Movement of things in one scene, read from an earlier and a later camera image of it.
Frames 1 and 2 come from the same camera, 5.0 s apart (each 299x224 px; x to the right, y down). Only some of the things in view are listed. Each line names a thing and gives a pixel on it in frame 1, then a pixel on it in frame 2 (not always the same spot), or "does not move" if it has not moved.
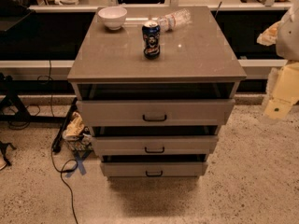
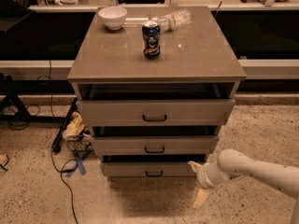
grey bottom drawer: x=154 y=170 does not move
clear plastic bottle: x=170 y=21 does not move
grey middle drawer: x=149 y=145 does not move
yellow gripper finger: x=277 y=108 to x=201 y=197
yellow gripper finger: x=268 y=36 to x=195 y=165
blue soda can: x=150 y=33 does not move
